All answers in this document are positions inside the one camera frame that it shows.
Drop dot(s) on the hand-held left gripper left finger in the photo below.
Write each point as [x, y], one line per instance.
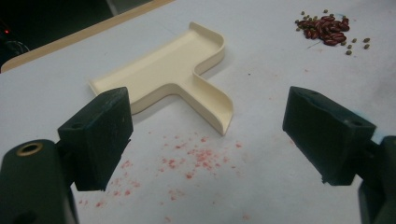
[96, 137]

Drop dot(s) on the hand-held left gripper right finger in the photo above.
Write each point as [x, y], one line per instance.
[327, 137]

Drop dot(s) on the cream plastic dustpan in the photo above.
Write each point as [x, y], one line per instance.
[162, 68]

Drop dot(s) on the pile of red and green beans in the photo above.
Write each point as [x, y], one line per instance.
[327, 29]

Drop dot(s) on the dark device with red light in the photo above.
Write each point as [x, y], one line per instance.
[6, 31]

